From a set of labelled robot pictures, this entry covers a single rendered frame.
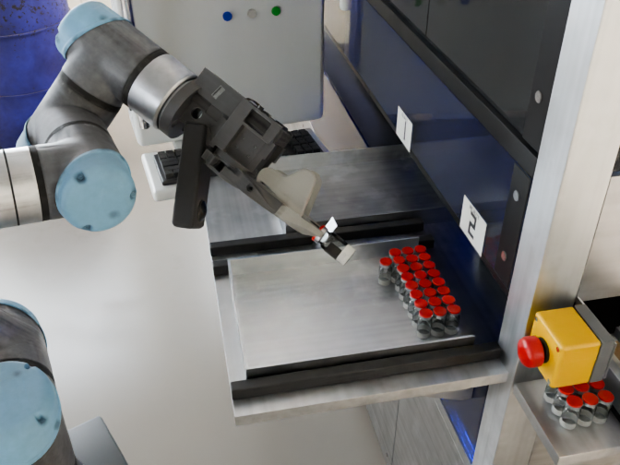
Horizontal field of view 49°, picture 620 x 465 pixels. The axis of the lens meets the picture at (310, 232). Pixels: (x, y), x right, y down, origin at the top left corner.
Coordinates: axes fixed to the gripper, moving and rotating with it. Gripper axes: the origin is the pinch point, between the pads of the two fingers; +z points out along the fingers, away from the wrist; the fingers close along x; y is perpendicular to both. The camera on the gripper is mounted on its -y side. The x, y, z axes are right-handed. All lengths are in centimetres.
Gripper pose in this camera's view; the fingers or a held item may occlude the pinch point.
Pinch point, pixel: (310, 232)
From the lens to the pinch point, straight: 74.6
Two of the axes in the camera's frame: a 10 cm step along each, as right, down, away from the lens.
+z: 7.8, 6.2, -0.9
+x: 1.5, -0.3, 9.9
